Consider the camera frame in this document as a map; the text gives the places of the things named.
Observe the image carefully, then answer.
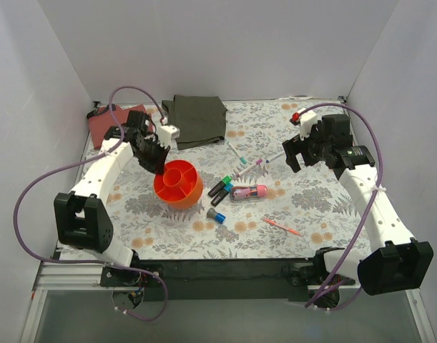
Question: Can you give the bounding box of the orange round divided container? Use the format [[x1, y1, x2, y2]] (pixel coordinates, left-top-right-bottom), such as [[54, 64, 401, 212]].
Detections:
[[153, 159, 203, 209]]

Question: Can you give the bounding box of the white pen pink cap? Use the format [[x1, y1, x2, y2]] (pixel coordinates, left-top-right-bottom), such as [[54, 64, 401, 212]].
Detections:
[[236, 159, 262, 178]]

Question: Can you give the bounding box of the white pen teal cap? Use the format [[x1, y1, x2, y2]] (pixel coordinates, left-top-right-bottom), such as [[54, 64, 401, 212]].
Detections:
[[227, 141, 247, 164]]

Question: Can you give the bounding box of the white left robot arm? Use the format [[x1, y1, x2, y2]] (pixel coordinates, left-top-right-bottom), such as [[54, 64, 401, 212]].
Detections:
[[54, 110, 180, 286]]

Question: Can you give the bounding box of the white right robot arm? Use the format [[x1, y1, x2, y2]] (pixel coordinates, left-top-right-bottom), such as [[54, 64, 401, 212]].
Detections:
[[283, 111, 433, 295]]

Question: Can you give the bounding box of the white pen blue cap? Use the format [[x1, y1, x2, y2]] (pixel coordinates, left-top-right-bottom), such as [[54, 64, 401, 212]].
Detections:
[[265, 151, 285, 164]]

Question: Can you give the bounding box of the pink clear pencil case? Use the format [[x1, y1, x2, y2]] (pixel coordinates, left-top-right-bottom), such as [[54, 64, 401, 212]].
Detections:
[[230, 184, 268, 201]]

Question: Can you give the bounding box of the olive green folded cloth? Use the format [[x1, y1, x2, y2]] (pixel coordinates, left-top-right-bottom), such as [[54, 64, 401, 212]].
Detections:
[[162, 95, 227, 150]]

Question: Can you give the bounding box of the floral patterned table mat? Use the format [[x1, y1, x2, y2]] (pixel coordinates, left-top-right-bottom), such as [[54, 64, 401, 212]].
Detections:
[[105, 99, 370, 259]]

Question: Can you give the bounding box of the black highlighter green cap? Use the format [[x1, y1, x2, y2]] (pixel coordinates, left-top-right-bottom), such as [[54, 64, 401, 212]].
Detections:
[[207, 176, 232, 197]]

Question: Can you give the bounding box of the grey blue short marker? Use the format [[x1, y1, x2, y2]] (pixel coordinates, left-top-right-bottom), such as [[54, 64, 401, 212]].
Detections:
[[206, 207, 226, 224]]

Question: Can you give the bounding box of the black highlighter blue cap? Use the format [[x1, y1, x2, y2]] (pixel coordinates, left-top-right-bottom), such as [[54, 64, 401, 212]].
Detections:
[[211, 183, 233, 207]]

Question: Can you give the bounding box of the orange pen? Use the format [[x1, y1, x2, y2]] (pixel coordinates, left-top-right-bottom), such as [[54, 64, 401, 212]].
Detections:
[[262, 218, 302, 237]]

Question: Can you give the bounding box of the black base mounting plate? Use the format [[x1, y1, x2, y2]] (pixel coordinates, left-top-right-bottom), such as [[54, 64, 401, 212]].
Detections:
[[99, 257, 357, 303]]

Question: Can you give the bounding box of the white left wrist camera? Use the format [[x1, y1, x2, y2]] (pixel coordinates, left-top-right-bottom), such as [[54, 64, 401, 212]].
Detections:
[[157, 125, 180, 148]]

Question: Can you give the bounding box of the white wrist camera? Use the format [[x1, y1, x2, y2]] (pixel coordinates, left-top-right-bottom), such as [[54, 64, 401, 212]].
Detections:
[[157, 125, 180, 148], [291, 108, 318, 141]]

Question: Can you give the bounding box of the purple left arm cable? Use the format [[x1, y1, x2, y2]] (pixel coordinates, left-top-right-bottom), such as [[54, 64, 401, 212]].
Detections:
[[13, 86, 170, 322]]

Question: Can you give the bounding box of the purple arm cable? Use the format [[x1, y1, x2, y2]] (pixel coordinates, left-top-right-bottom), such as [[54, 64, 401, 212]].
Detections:
[[303, 102, 383, 312], [13, 86, 170, 322]]

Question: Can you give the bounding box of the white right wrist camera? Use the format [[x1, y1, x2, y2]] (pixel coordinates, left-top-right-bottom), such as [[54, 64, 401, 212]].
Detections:
[[291, 108, 318, 141]]

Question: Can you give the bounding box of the red pouch with black strap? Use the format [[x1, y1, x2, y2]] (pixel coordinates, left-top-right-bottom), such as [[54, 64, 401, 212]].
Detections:
[[87, 104, 155, 149]]

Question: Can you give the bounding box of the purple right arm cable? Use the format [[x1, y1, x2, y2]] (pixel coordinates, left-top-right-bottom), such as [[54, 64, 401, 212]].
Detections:
[[303, 102, 383, 312]]

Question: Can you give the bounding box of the aluminium frame rail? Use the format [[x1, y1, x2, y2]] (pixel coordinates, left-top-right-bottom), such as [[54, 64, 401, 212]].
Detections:
[[21, 262, 436, 342]]

